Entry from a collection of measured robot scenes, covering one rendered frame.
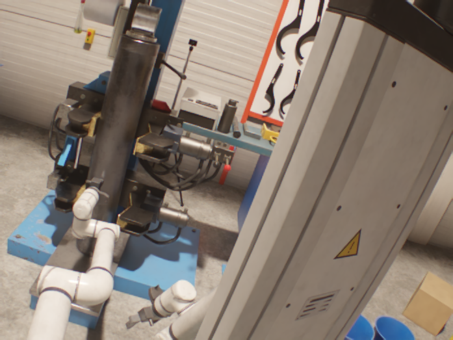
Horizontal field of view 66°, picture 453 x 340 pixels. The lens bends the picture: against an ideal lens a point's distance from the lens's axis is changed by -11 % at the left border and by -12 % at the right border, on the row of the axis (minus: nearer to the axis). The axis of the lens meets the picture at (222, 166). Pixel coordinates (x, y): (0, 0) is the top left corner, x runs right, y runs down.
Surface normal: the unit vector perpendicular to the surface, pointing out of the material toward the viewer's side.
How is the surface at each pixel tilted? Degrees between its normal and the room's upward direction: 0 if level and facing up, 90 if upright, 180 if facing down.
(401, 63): 90
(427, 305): 90
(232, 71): 90
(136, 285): 90
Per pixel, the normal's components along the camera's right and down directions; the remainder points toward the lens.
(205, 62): 0.00, 0.37
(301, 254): 0.49, 0.46
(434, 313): -0.62, 0.09
